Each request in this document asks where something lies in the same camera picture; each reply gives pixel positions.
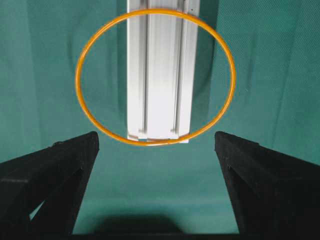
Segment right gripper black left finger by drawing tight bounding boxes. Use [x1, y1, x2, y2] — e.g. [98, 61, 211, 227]
[0, 131, 99, 237]

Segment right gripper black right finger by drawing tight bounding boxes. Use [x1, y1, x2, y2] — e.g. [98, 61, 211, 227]
[214, 131, 320, 237]

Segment orange rubber band ring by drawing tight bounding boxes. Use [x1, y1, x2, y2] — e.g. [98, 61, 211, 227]
[75, 8, 237, 147]

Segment silver aluminium extrusion rail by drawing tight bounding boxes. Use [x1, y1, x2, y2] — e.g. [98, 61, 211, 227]
[126, 14, 198, 141]

